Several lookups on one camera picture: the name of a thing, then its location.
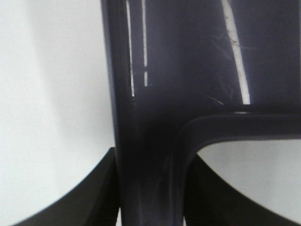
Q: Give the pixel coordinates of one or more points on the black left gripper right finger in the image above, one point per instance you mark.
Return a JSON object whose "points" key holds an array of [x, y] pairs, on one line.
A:
{"points": [[210, 201]]}

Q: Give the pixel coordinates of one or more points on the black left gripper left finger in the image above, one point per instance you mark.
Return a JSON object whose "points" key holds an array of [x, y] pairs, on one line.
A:
{"points": [[95, 201]]}

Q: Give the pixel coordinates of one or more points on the purple plastic dustpan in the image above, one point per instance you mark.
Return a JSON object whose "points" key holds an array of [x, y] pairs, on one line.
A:
{"points": [[185, 74]]}

